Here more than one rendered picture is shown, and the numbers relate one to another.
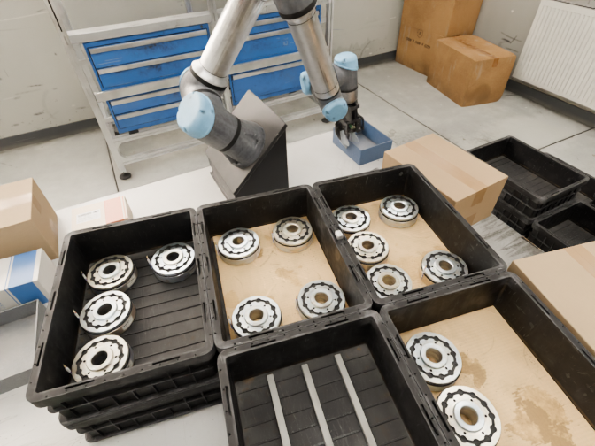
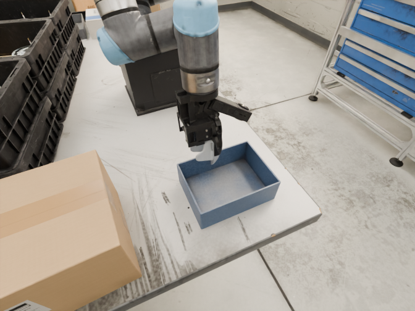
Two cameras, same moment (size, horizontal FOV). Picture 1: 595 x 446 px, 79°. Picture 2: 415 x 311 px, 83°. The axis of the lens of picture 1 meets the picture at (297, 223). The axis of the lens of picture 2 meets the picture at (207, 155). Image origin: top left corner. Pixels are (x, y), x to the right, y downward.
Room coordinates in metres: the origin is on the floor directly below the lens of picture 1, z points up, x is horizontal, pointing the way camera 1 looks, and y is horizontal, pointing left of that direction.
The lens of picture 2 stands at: (1.25, -0.61, 1.20)
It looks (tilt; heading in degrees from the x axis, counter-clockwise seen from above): 47 degrees down; 92
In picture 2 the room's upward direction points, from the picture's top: straight up
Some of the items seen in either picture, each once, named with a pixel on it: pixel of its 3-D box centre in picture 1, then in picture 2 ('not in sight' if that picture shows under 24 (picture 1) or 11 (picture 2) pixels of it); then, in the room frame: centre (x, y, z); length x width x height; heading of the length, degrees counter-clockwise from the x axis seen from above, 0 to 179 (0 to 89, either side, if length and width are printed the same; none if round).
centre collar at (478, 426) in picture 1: (468, 415); not in sight; (0.20, -0.27, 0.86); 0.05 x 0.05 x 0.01
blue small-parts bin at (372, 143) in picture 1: (361, 141); (226, 181); (1.28, -0.27, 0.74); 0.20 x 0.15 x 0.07; 26
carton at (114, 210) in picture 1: (104, 221); not in sight; (0.84, 0.61, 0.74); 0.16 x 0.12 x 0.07; 113
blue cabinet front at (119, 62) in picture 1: (162, 80); (395, 50); (2.31, 0.83, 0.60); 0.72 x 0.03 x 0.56; 116
